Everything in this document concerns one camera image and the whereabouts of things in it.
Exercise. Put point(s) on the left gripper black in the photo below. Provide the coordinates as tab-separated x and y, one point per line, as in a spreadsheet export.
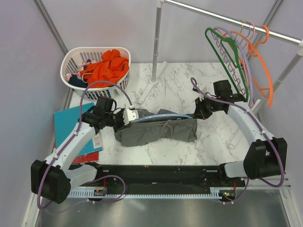
120	113

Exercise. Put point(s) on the orange hanger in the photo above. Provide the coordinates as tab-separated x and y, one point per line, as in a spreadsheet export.
267	92

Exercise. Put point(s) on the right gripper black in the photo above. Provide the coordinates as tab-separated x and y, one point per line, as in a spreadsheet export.
200	112

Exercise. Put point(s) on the navy pink garment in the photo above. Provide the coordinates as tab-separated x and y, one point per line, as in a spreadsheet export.
76	79

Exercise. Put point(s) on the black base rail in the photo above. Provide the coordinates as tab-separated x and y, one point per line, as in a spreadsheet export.
155	179

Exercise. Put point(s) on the white cable duct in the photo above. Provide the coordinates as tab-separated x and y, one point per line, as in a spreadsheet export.
88	193

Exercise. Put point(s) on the green hanger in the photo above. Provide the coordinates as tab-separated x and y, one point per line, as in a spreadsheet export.
226	48

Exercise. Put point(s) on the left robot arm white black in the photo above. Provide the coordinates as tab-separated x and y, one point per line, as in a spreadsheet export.
52	178

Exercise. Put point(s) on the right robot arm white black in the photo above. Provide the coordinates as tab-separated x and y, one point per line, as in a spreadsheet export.
266	155

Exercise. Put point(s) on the lilac hanger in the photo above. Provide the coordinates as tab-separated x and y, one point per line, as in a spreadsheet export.
245	64

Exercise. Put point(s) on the light blue hanger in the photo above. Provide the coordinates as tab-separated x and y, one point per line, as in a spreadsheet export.
163	117

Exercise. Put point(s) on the metal clothes rack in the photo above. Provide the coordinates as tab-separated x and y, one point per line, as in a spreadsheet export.
156	73

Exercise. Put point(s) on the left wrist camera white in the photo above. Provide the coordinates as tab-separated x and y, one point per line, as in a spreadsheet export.
130	114

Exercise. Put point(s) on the teal folder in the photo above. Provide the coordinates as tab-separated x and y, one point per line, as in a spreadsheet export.
64	123

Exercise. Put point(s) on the orange garment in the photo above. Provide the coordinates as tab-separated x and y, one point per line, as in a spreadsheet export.
113	68

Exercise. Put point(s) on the red folder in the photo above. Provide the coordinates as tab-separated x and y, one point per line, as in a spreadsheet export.
90	157

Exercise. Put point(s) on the grey shorts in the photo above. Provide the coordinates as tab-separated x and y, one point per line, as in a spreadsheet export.
145	132

